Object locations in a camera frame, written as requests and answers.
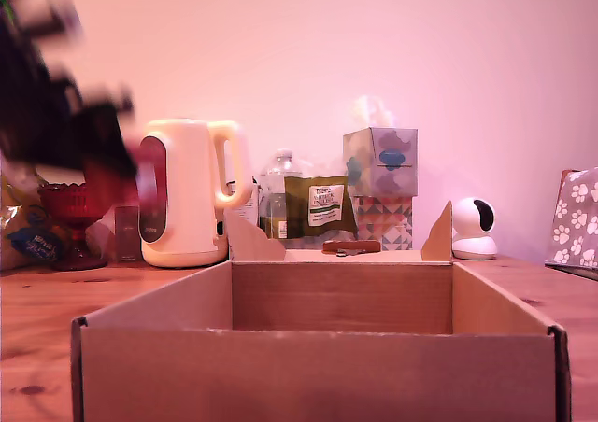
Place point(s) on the red coffee filter carton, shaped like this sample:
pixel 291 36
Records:
pixel 112 184

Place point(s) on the white carton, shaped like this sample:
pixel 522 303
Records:
pixel 243 209

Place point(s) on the grey cloud print tissue box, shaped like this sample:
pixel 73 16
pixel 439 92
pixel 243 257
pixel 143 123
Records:
pixel 388 163

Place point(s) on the geometric pattern box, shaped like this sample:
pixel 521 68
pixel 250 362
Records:
pixel 385 221

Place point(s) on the open cardboard box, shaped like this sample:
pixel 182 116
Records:
pixel 317 375

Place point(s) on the red glass goblet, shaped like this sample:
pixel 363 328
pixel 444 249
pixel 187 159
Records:
pixel 70 207

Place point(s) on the small brown tin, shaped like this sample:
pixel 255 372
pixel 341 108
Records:
pixel 126 230

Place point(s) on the white electric kettle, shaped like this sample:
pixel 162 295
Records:
pixel 191 193

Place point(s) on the yellow snack bag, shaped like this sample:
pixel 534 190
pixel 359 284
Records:
pixel 21 230

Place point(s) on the clear plastic bottle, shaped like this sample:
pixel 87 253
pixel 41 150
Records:
pixel 273 184

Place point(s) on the green food packet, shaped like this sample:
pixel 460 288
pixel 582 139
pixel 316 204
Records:
pixel 322 207

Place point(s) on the white tissue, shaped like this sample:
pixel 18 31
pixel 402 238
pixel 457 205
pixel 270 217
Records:
pixel 371 111

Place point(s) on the grey paw print bag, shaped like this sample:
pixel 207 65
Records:
pixel 574 226

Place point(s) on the small white round camera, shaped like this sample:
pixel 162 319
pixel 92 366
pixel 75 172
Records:
pixel 469 235

